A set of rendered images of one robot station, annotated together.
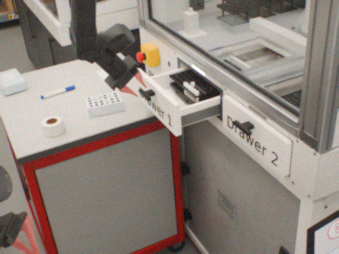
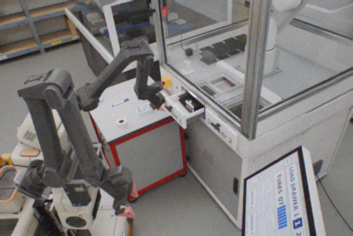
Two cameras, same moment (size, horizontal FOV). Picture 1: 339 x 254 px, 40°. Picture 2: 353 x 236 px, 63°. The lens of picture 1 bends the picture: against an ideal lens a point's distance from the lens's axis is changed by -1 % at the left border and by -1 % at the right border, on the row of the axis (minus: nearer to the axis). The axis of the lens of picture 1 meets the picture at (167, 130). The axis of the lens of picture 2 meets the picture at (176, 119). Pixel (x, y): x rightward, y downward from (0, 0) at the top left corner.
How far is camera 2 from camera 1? 0.48 m
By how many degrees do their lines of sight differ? 7
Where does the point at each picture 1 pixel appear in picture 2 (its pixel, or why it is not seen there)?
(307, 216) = (246, 165)
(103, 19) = not seen: hidden behind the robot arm
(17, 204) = not seen: hidden behind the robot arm
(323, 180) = (252, 151)
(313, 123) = (246, 128)
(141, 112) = (164, 113)
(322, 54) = (249, 102)
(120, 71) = (157, 101)
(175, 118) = (183, 120)
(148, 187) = (168, 147)
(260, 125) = (223, 125)
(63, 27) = not seen: hidden behind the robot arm
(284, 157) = (234, 141)
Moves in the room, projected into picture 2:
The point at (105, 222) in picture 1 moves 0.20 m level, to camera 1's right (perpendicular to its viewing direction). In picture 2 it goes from (148, 166) to (174, 163)
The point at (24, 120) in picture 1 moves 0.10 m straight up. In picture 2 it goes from (106, 120) to (103, 108)
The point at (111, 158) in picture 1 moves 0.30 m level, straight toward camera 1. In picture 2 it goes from (150, 136) to (159, 167)
